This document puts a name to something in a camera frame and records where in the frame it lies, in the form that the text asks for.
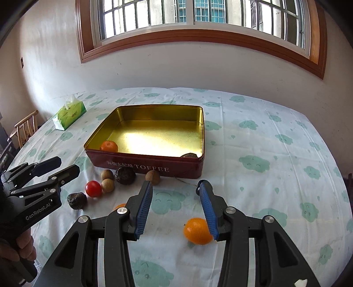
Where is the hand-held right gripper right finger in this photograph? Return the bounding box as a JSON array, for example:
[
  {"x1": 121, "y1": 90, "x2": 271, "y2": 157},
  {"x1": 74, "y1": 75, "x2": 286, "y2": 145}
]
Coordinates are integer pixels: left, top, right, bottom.
[{"x1": 196, "y1": 180, "x2": 322, "y2": 287}]

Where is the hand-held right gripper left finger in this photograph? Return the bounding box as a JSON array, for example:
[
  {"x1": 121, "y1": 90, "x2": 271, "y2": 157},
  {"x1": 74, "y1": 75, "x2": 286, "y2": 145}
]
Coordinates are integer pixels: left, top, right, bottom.
[{"x1": 33, "y1": 181, "x2": 154, "y2": 287}]

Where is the cloud print tablecloth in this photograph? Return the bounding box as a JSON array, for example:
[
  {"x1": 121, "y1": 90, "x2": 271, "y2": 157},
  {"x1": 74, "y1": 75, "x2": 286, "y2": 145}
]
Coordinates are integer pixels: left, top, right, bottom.
[{"x1": 0, "y1": 87, "x2": 353, "y2": 287}]

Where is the red cherry tomato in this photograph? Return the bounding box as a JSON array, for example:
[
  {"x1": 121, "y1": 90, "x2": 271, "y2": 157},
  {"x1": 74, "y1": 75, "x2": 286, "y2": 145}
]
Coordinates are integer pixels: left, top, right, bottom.
[{"x1": 85, "y1": 180, "x2": 103, "y2": 198}]

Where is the red and gold tin box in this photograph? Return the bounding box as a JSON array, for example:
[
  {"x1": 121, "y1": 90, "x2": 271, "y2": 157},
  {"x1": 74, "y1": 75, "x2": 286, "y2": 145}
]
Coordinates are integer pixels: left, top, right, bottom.
[{"x1": 83, "y1": 105, "x2": 206, "y2": 179}]

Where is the green tissue pack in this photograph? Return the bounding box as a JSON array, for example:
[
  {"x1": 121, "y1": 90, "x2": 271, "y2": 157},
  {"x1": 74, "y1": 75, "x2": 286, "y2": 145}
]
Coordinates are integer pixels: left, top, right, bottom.
[{"x1": 52, "y1": 94, "x2": 87, "y2": 131}]

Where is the wooden chair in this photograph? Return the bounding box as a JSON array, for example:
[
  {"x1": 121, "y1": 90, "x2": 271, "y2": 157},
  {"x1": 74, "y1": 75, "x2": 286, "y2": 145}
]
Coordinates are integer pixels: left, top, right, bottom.
[{"x1": 14, "y1": 110, "x2": 39, "y2": 149}]

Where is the wooden framed window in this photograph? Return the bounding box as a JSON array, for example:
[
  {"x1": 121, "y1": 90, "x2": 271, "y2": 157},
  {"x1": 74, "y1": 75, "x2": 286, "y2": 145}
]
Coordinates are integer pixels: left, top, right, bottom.
[{"x1": 75, "y1": 0, "x2": 328, "y2": 80}]

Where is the dark furniture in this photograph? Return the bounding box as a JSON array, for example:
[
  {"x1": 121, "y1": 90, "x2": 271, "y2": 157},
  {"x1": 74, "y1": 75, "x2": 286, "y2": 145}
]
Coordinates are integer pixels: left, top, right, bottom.
[{"x1": 0, "y1": 110, "x2": 14, "y2": 172}]

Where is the person's left hand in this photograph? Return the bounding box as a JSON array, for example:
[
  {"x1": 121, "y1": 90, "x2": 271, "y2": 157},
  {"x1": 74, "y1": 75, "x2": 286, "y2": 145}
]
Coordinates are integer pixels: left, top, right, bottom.
[{"x1": 0, "y1": 228, "x2": 38, "y2": 265}]

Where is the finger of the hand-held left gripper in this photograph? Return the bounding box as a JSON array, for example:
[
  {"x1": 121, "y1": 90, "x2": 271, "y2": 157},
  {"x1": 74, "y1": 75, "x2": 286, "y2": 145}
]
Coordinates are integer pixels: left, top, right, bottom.
[
  {"x1": 0, "y1": 156, "x2": 62, "y2": 191},
  {"x1": 8, "y1": 165, "x2": 80, "y2": 199}
]

